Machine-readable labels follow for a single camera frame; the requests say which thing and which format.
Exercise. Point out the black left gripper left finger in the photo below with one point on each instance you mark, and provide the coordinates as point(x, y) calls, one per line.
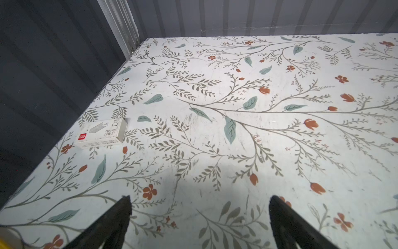
point(108, 231)

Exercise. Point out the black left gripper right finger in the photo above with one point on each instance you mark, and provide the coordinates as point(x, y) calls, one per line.
point(291, 231)

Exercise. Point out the white staples box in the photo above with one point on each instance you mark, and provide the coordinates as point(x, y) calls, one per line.
point(101, 133)

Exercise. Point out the yellow plastic bin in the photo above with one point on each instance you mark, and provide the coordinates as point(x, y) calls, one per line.
point(9, 240)

